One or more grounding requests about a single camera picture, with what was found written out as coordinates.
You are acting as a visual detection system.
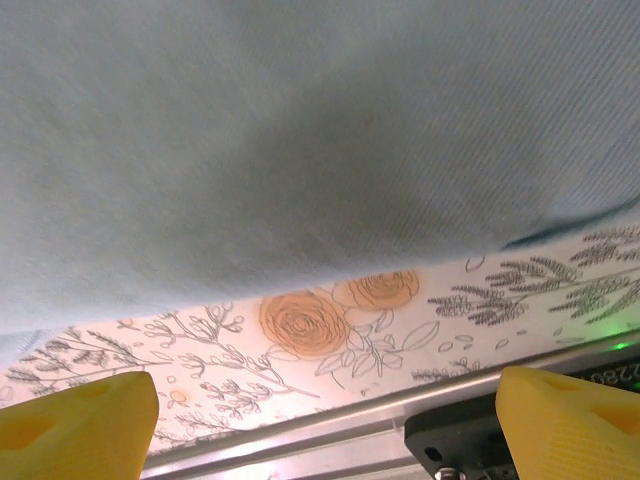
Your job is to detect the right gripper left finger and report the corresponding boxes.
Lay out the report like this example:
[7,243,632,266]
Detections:
[0,370,160,480]

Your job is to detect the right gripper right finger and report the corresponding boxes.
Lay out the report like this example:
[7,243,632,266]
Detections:
[494,366,640,480]

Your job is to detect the light blue trousers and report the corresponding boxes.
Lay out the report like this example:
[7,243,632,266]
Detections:
[0,0,640,349]

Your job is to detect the floral patterned table cover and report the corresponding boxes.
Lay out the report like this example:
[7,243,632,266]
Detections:
[0,197,640,459]

